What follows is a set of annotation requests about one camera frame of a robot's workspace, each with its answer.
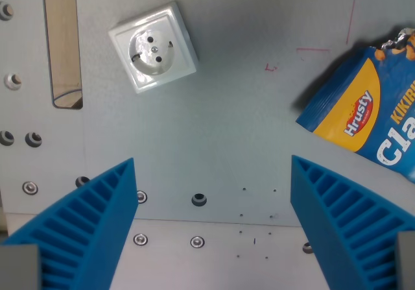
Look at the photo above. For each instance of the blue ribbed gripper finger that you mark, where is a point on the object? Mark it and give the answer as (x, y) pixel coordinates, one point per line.
(87, 225)
(343, 225)

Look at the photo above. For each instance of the silver table screw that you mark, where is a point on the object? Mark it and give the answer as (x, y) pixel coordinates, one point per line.
(140, 239)
(30, 187)
(197, 242)
(141, 197)

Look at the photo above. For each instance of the blue Hrusty snack bag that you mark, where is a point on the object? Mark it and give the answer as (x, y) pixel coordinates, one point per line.
(366, 108)

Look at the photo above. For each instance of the white wall power socket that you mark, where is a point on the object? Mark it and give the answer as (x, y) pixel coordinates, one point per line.
(153, 47)

